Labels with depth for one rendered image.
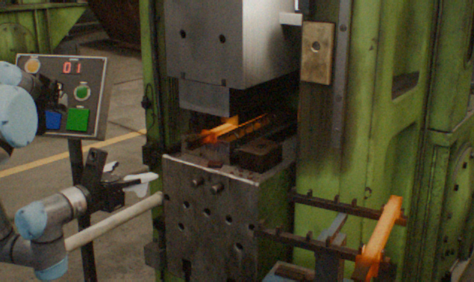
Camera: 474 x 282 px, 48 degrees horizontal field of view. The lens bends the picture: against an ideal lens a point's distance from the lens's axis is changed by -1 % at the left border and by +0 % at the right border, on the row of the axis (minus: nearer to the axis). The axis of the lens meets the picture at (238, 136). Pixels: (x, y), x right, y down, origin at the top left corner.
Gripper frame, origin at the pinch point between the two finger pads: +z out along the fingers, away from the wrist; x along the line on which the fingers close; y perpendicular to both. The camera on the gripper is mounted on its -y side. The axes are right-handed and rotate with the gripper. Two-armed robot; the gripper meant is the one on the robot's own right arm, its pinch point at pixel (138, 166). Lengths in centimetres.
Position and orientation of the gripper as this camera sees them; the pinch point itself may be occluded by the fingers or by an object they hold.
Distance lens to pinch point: 145.8
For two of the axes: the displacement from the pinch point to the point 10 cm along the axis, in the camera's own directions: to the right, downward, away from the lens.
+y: 0.0, 9.4, 3.3
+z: 5.8, -2.7, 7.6
